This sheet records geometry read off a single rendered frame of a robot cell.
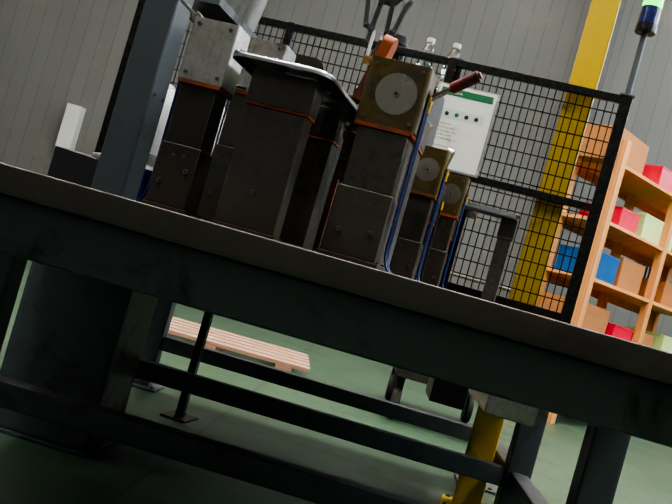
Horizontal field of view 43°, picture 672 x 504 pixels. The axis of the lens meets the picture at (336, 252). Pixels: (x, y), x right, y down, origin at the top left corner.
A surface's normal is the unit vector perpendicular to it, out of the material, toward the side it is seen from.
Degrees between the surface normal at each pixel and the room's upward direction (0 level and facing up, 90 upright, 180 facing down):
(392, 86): 90
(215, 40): 90
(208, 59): 90
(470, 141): 90
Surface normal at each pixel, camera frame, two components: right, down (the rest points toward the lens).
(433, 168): -0.21, -0.08
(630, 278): 0.66, 0.17
